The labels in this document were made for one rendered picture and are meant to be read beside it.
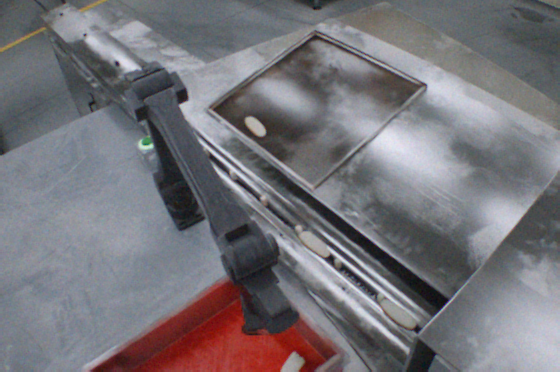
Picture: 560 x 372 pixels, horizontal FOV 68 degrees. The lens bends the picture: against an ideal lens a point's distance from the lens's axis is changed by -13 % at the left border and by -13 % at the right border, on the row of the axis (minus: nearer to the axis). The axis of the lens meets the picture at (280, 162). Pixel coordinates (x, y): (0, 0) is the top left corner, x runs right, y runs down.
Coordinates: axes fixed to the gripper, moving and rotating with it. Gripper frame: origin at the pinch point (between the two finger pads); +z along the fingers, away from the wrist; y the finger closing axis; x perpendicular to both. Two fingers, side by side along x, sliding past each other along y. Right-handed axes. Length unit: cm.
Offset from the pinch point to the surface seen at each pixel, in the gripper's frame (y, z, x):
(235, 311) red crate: 12.1, 15.0, 6.8
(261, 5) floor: 346, 102, -41
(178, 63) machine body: 129, 18, 18
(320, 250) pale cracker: 22.4, 11.5, -16.0
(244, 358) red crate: -0.5, 14.8, 6.5
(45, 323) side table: 17, 16, 58
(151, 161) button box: 67, 13, 26
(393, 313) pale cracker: 0.9, 11.3, -27.8
